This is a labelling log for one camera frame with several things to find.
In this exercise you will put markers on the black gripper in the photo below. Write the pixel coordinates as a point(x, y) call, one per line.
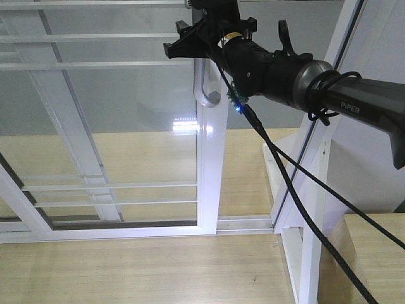
point(222, 36)

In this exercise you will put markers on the grey door handle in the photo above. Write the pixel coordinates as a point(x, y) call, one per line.
point(206, 88)

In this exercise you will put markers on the white sliding glass door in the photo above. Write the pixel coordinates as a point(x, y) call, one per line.
point(162, 150)

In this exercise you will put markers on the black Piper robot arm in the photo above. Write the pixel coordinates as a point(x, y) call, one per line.
point(295, 80)

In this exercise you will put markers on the light wooden platform board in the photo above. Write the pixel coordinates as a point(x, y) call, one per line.
point(211, 269)

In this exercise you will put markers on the light wooden box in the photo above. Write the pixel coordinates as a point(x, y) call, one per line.
point(375, 259)

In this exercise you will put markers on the white door frame jamb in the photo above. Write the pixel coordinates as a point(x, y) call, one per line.
point(368, 38)

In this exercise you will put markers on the white support post with bracket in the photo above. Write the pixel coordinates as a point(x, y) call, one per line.
point(302, 248)

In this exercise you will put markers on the aluminium floor track rail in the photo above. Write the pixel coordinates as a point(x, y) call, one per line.
point(244, 225)

